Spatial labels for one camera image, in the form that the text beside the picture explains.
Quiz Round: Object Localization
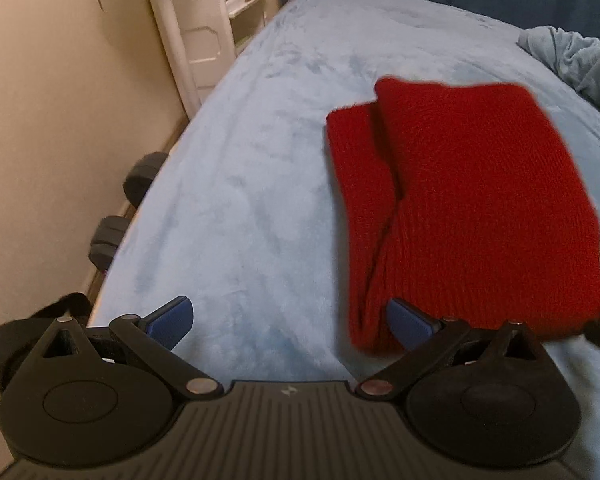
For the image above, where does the light blue fleece blanket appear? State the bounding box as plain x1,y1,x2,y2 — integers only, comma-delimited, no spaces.
87,0,600,461

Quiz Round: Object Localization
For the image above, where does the white shelf unit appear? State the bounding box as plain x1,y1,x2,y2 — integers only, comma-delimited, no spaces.
140,0,281,116

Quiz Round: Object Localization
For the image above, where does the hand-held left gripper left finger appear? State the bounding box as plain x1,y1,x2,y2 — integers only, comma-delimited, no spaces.
40,296,224,401

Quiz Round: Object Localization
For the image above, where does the teal crumpled cloth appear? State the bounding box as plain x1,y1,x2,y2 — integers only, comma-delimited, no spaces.
517,26,600,123

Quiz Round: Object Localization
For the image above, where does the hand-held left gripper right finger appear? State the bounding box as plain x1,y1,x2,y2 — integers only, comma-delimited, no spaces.
356,297,548,401

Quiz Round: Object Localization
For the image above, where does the red knit sweater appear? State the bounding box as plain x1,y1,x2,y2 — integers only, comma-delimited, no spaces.
326,76,600,356

